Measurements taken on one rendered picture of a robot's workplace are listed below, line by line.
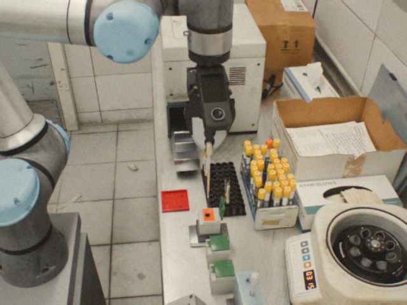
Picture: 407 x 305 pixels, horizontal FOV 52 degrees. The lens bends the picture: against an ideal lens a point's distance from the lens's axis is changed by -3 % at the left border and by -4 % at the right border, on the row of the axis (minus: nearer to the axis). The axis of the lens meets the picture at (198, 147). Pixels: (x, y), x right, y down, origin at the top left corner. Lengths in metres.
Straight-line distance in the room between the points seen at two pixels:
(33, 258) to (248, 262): 0.45
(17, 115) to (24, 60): 1.78
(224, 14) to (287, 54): 0.97
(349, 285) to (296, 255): 0.16
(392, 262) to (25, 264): 0.72
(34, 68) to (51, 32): 2.08
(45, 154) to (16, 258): 0.21
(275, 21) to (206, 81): 0.91
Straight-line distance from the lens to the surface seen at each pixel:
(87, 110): 2.85
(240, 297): 0.83
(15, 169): 0.85
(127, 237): 2.17
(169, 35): 1.19
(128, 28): 0.54
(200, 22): 0.68
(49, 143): 0.91
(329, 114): 1.29
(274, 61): 1.64
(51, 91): 2.73
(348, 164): 1.10
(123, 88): 2.74
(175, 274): 0.97
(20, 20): 0.60
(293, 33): 1.60
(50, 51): 2.60
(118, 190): 2.40
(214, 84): 0.72
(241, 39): 1.17
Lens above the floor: 1.68
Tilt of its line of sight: 40 degrees down
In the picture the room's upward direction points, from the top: straight up
